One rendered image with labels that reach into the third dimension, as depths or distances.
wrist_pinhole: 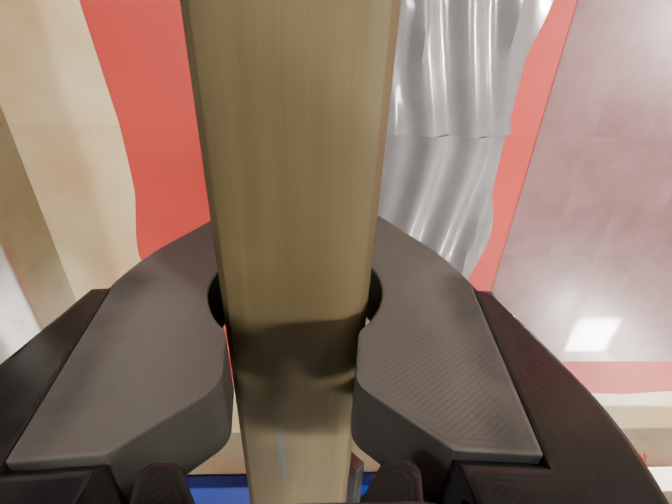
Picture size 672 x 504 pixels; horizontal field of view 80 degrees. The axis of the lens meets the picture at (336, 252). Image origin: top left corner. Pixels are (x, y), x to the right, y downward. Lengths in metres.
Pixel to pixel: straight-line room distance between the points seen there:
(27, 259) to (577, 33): 0.30
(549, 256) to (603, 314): 0.07
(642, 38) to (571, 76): 0.03
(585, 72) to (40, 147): 0.28
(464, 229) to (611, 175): 0.09
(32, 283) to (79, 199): 0.05
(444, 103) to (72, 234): 0.22
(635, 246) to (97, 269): 0.34
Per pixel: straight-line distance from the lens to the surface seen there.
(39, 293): 0.28
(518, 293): 0.30
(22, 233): 0.27
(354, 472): 0.28
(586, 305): 0.33
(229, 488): 0.36
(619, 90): 0.26
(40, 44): 0.25
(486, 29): 0.22
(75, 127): 0.25
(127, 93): 0.23
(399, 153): 0.22
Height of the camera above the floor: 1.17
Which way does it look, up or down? 58 degrees down
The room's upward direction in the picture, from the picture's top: 176 degrees clockwise
